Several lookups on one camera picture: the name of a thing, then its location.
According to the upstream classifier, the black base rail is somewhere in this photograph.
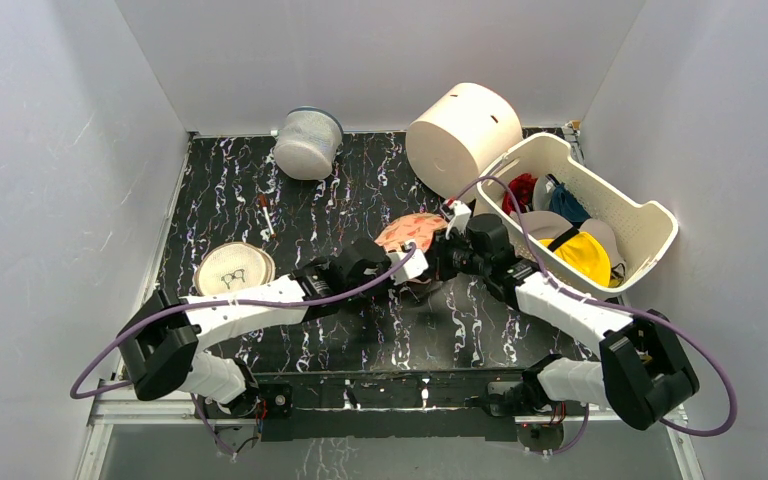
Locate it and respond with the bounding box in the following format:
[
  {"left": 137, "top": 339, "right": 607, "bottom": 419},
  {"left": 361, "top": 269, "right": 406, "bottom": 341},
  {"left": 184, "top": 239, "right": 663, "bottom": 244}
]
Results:
[{"left": 211, "top": 367, "right": 597, "bottom": 444}]

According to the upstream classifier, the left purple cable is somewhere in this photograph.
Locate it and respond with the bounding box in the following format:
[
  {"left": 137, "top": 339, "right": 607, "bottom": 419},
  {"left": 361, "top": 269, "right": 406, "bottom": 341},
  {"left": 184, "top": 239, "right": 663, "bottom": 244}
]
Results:
[{"left": 69, "top": 245, "right": 418, "bottom": 400}]

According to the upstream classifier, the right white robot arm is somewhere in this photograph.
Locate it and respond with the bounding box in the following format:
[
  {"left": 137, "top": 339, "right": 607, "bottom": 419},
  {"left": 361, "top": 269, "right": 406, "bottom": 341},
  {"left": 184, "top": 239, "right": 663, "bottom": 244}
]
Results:
[{"left": 426, "top": 214, "right": 700, "bottom": 430}]

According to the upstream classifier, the cream round tub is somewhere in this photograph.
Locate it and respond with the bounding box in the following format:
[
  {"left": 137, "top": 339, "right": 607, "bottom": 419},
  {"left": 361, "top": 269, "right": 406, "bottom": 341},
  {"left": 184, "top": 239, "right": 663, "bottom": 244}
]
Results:
[{"left": 405, "top": 83, "right": 523, "bottom": 198}]

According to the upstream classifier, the blue garment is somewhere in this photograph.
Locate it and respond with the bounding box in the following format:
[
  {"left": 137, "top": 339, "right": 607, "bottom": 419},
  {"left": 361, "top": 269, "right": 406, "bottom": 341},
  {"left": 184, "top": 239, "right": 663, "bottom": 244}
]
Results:
[{"left": 547, "top": 174, "right": 592, "bottom": 227}]

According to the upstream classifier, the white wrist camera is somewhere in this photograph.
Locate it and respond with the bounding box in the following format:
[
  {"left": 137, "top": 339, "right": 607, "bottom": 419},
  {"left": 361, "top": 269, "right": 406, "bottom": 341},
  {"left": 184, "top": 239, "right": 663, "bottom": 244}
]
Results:
[
  {"left": 441, "top": 198, "right": 472, "bottom": 240},
  {"left": 387, "top": 241, "right": 429, "bottom": 285}
]

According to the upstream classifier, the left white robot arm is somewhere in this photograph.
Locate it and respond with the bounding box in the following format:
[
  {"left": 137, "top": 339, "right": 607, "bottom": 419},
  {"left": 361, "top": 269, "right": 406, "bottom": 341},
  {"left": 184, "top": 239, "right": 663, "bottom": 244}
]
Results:
[{"left": 118, "top": 239, "right": 393, "bottom": 416}]

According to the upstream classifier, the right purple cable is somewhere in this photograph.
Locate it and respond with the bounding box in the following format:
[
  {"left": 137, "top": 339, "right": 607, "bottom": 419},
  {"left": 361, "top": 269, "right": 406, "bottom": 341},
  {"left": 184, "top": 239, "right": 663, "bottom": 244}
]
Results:
[{"left": 443, "top": 175, "right": 738, "bottom": 439}]

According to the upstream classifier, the cream perforated laundry basket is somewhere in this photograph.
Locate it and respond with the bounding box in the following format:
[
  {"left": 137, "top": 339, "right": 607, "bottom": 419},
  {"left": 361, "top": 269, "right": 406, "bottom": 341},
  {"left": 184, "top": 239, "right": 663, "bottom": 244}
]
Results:
[{"left": 475, "top": 133, "right": 679, "bottom": 300}]

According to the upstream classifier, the red garment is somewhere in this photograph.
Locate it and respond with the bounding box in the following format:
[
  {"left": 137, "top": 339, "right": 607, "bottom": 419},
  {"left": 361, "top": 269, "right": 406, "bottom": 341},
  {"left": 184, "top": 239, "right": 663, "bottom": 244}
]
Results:
[{"left": 502, "top": 173, "right": 537, "bottom": 215}]

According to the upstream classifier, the small white red pen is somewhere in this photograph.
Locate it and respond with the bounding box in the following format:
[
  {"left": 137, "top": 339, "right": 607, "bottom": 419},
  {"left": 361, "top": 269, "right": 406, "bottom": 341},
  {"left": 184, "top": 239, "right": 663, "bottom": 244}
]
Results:
[{"left": 258, "top": 194, "right": 276, "bottom": 238}]

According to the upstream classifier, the strawberry print mesh laundry bag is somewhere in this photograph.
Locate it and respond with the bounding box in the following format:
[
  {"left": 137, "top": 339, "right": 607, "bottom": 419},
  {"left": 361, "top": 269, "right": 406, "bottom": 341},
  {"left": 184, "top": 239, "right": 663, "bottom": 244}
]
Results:
[{"left": 375, "top": 213, "right": 448, "bottom": 263}]

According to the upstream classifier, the yellow bra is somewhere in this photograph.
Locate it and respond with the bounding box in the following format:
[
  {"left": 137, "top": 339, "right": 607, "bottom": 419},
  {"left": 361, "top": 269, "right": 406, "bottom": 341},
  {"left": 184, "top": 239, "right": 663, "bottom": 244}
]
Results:
[{"left": 539, "top": 230, "right": 618, "bottom": 287}]

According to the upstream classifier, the purple cable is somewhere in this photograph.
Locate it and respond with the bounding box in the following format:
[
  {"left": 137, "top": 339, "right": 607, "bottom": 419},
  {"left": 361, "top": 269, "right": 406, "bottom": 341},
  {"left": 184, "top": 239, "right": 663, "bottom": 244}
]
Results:
[
  {"left": 443, "top": 175, "right": 738, "bottom": 439},
  {"left": 69, "top": 245, "right": 418, "bottom": 400}
]

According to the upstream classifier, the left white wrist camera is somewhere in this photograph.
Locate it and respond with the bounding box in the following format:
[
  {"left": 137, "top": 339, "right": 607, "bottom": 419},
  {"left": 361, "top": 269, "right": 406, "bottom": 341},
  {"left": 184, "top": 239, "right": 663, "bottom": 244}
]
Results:
[{"left": 387, "top": 241, "right": 429, "bottom": 285}]

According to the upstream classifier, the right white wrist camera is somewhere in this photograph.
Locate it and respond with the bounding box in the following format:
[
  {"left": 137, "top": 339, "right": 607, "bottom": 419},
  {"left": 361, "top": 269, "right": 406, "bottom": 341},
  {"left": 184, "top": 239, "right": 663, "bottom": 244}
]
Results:
[{"left": 441, "top": 198, "right": 472, "bottom": 240}]

